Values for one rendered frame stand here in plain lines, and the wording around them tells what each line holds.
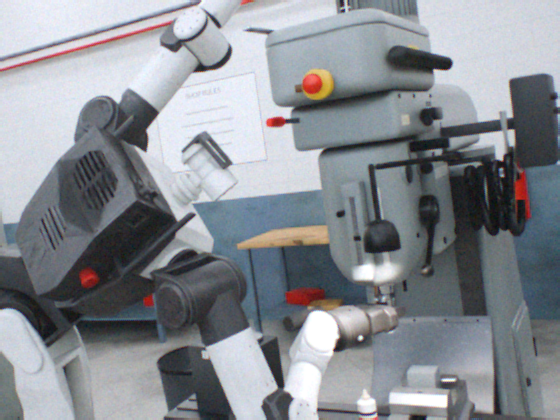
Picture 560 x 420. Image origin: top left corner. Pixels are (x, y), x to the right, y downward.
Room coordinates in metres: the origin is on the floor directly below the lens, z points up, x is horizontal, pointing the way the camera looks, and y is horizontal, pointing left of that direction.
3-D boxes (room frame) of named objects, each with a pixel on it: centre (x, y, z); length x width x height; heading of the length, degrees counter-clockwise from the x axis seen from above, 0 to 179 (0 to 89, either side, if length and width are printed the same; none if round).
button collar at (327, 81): (1.33, -0.23, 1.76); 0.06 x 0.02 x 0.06; 59
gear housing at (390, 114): (1.57, -0.37, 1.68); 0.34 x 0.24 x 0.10; 149
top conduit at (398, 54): (1.48, -0.49, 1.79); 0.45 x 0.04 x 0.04; 149
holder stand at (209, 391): (1.79, 0.02, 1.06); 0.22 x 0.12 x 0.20; 52
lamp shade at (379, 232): (1.34, -0.32, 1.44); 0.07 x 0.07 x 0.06
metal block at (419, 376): (1.50, -0.41, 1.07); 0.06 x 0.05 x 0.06; 60
